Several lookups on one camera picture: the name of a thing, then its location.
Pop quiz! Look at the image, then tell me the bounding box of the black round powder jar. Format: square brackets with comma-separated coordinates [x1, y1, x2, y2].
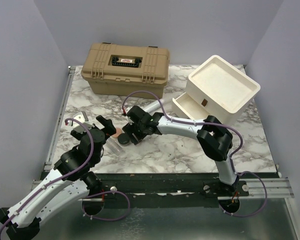
[117, 132, 131, 146]

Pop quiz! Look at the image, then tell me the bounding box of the white pull-out drawer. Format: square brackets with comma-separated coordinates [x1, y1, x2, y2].
[172, 93, 211, 120]

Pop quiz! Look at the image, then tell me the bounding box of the white drawer organizer box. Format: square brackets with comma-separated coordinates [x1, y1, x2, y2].
[185, 55, 261, 125]

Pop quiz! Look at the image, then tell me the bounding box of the neutral eyeshadow palette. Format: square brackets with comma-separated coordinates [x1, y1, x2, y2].
[130, 135, 142, 146]

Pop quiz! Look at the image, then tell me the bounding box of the white cosmetic tube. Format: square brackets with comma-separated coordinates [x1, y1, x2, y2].
[142, 98, 171, 113]

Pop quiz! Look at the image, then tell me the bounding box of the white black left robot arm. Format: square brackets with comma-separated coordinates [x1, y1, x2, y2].
[0, 115, 116, 240]

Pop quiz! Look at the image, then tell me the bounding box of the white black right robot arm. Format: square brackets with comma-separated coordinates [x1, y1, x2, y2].
[123, 105, 239, 196]

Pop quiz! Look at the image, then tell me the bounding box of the clear plastic tube case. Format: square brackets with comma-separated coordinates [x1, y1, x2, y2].
[106, 138, 123, 155]

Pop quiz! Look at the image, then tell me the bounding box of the tan plastic tool case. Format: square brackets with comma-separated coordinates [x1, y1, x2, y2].
[81, 42, 170, 99]

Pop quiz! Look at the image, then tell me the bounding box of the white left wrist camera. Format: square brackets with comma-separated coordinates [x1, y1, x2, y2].
[65, 111, 94, 134]

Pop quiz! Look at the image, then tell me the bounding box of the aluminium table edge rail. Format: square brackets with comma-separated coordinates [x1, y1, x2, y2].
[43, 66, 76, 172]

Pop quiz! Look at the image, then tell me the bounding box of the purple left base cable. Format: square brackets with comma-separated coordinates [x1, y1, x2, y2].
[81, 187, 131, 221]

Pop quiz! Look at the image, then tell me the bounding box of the black case carry handle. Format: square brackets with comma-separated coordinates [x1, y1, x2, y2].
[111, 56, 142, 68]

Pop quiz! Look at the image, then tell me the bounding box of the black front mounting rail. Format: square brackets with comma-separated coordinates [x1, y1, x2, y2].
[39, 170, 251, 209]

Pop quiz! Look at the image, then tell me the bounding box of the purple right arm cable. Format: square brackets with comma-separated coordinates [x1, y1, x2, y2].
[121, 90, 244, 161]

